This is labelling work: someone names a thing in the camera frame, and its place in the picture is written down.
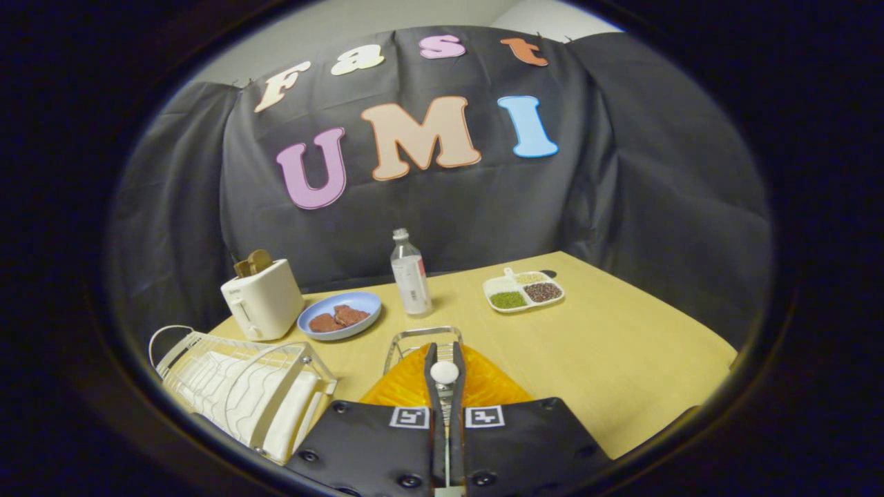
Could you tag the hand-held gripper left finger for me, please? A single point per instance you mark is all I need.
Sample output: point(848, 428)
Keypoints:
point(373, 442)

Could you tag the black backdrop cloth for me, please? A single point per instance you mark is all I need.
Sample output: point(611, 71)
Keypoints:
point(483, 207)

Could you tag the brown bread piece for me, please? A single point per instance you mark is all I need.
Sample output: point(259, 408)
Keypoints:
point(351, 315)
point(324, 322)

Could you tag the brown toast slice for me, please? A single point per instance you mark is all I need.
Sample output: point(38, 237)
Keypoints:
point(257, 262)

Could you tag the green beans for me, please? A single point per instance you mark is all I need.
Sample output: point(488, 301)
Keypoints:
point(507, 299)

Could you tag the white toaster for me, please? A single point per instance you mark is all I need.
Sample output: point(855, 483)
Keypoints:
point(266, 304)

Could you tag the pale yellow grains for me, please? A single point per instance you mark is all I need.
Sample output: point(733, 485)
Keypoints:
point(530, 277)

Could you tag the white spoon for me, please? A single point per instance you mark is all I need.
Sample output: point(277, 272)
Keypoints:
point(444, 373)

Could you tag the white divided tray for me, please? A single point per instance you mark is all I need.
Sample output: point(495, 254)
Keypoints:
point(498, 284)

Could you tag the dark brown beans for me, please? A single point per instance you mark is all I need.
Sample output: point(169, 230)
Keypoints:
point(543, 292)

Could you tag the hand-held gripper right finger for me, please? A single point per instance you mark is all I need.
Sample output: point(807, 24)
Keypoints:
point(532, 442)

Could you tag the blue plate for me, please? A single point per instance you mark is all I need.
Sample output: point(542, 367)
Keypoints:
point(359, 304)

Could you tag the clear plastic bottle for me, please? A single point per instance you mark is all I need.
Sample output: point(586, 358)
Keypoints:
point(411, 283)

